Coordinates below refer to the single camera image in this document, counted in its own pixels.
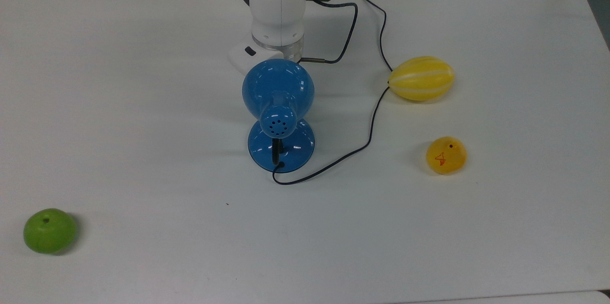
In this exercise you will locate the yellow striped melon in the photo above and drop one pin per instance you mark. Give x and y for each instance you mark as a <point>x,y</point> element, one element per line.
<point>421,78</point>

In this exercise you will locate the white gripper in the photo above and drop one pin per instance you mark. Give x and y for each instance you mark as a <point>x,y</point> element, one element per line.
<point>240,56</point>

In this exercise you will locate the blue desk lamp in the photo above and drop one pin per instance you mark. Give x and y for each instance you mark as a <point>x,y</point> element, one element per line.
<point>278,86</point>

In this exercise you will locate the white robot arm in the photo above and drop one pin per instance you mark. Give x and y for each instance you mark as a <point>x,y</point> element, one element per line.
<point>279,4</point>

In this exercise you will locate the green toy apple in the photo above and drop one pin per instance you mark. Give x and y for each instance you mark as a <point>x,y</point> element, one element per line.
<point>49,231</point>

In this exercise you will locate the orange yellow toy fruit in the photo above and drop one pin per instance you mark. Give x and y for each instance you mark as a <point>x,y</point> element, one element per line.
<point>446,156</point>

